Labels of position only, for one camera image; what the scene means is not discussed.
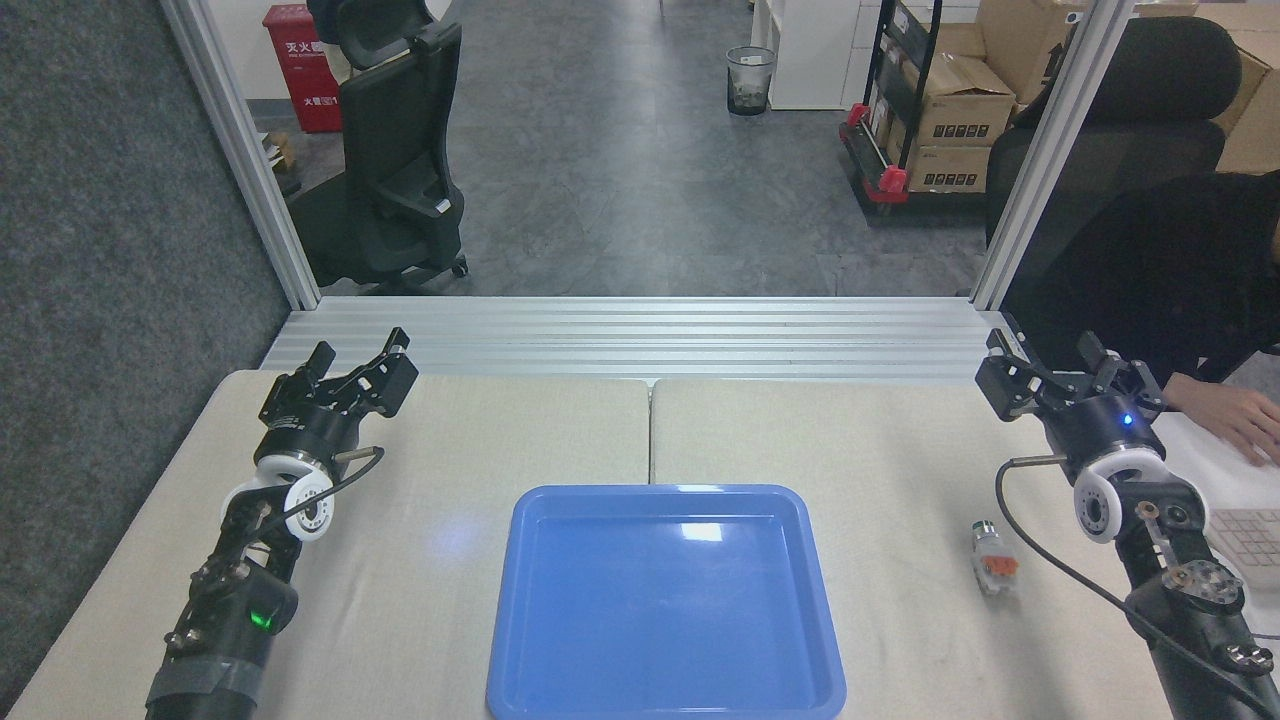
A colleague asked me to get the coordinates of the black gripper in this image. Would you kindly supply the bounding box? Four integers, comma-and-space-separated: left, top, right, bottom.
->
975, 327, 1167, 477
256, 328, 420, 469

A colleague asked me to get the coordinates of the white orange switch part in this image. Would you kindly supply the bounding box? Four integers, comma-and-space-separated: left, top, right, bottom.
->
968, 519, 1019, 598

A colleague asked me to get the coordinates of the blue plastic tray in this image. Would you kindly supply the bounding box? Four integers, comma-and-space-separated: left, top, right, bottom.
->
487, 484, 847, 720

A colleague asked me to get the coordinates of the person's hand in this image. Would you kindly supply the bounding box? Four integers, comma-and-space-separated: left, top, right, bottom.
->
1165, 372, 1280, 467

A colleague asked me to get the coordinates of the person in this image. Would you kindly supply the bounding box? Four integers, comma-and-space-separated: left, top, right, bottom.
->
1003, 170, 1280, 406

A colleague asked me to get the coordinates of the flat cardboard box with label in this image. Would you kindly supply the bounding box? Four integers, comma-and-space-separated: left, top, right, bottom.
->
905, 145, 991, 193

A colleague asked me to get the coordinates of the black office chair with armrests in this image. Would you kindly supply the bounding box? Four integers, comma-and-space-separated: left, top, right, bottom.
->
288, 0, 469, 296

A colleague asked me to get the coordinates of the grey felt partition panel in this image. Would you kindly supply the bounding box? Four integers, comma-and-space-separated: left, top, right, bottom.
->
0, 0, 293, 691

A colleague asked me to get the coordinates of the white keyboard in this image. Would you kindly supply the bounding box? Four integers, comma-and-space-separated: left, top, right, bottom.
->
1205, 508, 1280, 589

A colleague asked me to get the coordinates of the black cart with red corners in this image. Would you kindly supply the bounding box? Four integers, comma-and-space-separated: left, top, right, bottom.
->
838, 0, 1001, 216

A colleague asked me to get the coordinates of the cardboard box with black icons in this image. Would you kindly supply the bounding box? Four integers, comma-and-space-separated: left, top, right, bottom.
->
900, 52, 1017, 148

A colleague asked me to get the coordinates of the red fire extinguisher box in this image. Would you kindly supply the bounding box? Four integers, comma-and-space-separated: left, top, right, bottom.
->
262, 4, 344, 134

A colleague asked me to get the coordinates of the black high-back office chair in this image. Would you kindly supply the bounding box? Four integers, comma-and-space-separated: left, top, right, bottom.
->
985, 15, 1243, 246

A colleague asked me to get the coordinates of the tall cardboard box stack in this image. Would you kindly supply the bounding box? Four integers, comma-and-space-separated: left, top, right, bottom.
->
1213, 5, 1280, 176

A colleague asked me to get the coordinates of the large plain cardboard box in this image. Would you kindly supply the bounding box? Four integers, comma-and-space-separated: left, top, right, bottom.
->
975, 0, 1089, 106

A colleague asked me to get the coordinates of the white cabinet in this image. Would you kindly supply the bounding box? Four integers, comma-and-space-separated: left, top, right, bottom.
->
750, 0, 891, 111

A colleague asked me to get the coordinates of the black mesh trash bin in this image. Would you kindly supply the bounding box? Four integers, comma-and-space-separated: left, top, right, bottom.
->
726, 46, 778, 117

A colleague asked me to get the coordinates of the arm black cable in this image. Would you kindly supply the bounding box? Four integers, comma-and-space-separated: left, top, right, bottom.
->
290, 445, 387, 521
995, 454, 1280, 717

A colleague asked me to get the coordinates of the silver aluminium post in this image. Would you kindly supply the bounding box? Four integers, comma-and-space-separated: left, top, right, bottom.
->
160, 0, 321, 311
970, 0, 1138, 311

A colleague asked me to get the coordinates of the silver aluminium rail frame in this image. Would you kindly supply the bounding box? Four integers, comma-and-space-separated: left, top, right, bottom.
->
262, 296, 1046, 387

